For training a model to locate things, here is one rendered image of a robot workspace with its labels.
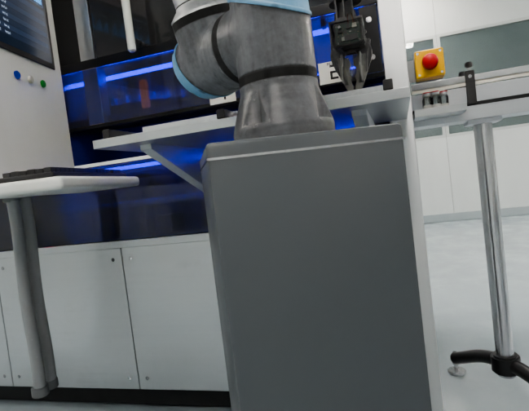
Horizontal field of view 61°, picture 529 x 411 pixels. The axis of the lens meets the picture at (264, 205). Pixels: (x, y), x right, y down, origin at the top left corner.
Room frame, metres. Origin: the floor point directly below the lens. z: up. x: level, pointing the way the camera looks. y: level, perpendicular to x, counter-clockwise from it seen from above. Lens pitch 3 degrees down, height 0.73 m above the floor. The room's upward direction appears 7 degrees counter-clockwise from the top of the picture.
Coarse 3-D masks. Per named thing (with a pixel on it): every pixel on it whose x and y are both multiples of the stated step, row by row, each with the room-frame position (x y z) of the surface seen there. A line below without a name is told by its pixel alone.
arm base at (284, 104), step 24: (264, 72) 0.62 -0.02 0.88; (288, 72) 0.61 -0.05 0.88; (312, 72) 0.64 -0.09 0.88; (240, 96) 0.66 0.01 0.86; (264, 96) 0.61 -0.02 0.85; (288, 96) 0.61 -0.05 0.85; (312, 96) 0.62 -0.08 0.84; (240, 120) 0.63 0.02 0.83; (264, 120) 0.61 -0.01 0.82; (288, 120) 0.60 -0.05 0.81; (312, 120) 0.60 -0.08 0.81
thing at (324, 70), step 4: (320, 64) 1.28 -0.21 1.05; (324, 64) 1.28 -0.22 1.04; (328, 64) 1.27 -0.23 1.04; (320, 68) 1.28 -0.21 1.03; (324, 68) 1.28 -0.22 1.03; (328, 68) 1.27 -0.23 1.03; (332, 68) 1.27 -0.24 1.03; (320, 72) 1.28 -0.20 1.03; (324, 72) 1.28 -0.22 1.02; (328, 72) 1.27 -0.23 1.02; (320, 76) 1.28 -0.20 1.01; (324, 76) 1.28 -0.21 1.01; (328, 76) 1.27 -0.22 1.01; (336, 76) 1.27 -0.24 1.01; (320, 80) 1.28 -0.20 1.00; (324, 80) 1.28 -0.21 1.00; (328, 80) 1.27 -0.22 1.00; (332, 80) 1.27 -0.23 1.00; (336, 80) 1.27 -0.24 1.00; (340, 80) 1.26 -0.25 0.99; (320, 84) 1.28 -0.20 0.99; (324, 84) 1.28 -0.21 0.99
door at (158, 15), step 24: (96, 0) 1.50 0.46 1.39; (120, 0) 1.47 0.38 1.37; (144, 0) 1.45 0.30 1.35; (168, 0) 1.42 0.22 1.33; (96, 24) 1.50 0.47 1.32; (120, 24) 1.48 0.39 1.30; (144, 24) 1.45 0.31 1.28; (168, 24) 1.43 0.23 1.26; (96, 48) 1.51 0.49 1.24; (120, 48) 1.48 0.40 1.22
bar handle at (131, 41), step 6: (126, 0) 1.38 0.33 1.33; (126, 6) 1.38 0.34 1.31; (126, 12) 1.38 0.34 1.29; (126, 18) 1.38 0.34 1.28; (126, 24) 1.38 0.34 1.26; (132, 24) 1.38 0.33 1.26; (126, 30) 1.38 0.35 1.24; (132, 30) 1.38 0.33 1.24; (126, 36) 1.38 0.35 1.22; (132, 36) 1.38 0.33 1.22; (132, 42) 1.38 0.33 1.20; (138, 42) 1.42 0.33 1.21; (144, 42) 1.45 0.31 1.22; (132, 48) 1.38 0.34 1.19
